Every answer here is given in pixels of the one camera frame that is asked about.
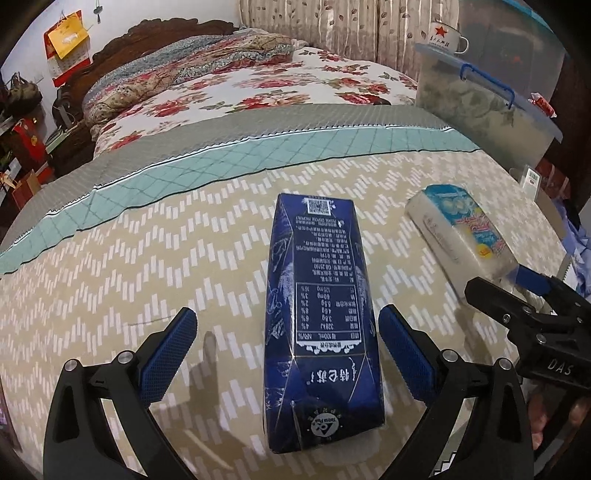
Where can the person's right hand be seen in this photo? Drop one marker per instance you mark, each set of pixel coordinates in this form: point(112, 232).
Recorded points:
point(539, 417)

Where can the carved wooden headboard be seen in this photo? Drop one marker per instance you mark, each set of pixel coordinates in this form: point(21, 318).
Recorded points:
point(106, 60)

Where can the brown handbag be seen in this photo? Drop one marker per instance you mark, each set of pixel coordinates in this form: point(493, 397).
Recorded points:
point(21, 94)

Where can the tissue pack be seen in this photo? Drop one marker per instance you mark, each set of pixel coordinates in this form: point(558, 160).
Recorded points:
point(461, 235)

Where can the zigzag patterned bedspread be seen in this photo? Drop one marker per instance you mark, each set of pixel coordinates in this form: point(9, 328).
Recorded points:
point(138, 258)

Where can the white enamel mug red star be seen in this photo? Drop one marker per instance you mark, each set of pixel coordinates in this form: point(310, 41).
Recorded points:
point(445, 36)

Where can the clear storage box blue lid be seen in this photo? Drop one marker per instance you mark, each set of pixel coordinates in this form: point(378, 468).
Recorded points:
point(485, 108)

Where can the dark blue milk carton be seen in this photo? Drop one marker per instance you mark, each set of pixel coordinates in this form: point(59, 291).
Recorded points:
point(318, 314)

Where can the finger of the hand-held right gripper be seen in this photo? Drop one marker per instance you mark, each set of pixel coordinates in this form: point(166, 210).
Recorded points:
point(501, 300)
point(531, 278)

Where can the red snack packet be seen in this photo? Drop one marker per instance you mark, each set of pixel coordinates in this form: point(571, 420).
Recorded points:
point(542, 104)

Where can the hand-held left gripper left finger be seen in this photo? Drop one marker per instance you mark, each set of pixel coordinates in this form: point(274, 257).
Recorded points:
point(171, 355)

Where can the patchwork floral quilt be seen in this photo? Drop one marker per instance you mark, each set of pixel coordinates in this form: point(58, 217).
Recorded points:
point(184, 69)

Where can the small white card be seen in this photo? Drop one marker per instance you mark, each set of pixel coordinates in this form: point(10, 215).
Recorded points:
point(528, 177)

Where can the blue cloth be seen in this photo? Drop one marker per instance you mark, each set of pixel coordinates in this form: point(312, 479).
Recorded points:
point(577, 240)

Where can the yellow red wall calendar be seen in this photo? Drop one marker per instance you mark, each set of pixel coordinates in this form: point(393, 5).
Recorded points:
point(67, 44)

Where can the leaf print curtain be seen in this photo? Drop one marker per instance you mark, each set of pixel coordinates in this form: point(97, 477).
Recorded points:
point(332, 25)

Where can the hanging keys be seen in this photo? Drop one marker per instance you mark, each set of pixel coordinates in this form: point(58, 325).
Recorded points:
point(97, 8)

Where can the red gift box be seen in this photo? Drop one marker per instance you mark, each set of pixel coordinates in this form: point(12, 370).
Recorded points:
point(27, 141)

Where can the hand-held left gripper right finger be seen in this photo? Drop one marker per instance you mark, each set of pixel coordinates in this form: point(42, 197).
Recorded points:
point(406, 353)

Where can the white floral bed sheet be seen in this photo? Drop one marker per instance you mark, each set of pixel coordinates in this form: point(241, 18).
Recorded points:
point(277, 87)

